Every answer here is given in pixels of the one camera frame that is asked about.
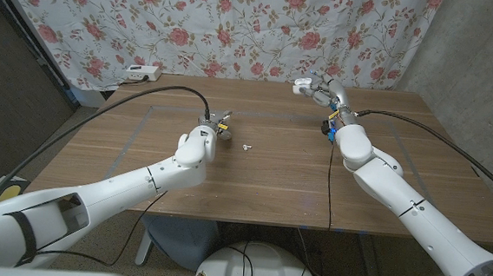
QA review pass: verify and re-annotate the black power strip cord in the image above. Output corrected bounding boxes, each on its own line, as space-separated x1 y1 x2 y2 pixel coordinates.
117 73 151 88

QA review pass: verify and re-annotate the white table leg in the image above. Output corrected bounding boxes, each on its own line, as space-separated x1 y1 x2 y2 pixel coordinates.
135 227 154 266

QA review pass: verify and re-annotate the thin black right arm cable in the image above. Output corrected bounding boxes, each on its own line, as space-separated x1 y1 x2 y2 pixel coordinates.
324 142 338 231

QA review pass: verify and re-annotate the grey table leg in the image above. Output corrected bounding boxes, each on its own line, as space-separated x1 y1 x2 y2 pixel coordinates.
353 233 387 276

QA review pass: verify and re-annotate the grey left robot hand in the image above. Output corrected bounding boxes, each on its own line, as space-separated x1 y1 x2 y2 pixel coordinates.
196 107 235 141

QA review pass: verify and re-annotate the white power strip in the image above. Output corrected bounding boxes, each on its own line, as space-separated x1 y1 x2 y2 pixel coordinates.
123 63 162 83

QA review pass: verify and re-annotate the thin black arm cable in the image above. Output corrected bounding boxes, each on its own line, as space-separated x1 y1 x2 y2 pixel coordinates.
35 182 168 272
324 142 338 231

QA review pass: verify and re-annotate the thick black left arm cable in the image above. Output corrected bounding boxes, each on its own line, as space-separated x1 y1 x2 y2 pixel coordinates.
0 72 214 226

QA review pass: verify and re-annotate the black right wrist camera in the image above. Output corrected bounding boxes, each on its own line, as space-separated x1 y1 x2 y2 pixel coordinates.
319 118 339 143

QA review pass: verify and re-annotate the floral backdrop cloth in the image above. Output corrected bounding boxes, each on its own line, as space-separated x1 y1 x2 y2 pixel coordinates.
0 0 445 115

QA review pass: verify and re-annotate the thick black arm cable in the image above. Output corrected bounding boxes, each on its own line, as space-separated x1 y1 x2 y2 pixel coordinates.
349 108 493 207
0 72 214 226

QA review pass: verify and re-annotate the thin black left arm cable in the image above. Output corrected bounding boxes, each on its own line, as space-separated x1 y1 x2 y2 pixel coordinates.
35 182 168 272

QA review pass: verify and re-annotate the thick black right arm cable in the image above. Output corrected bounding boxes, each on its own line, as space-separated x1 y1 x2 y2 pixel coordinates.
349 108 493 207

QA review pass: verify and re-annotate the white robot torso base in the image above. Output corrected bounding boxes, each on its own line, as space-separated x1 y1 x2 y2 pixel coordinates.
193 237 321 276

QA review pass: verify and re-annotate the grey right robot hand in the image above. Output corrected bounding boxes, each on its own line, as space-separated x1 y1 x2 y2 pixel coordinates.
301 69 361 128

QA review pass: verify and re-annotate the white AirPods case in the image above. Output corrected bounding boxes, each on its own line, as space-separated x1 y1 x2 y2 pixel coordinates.
292 76 313 95

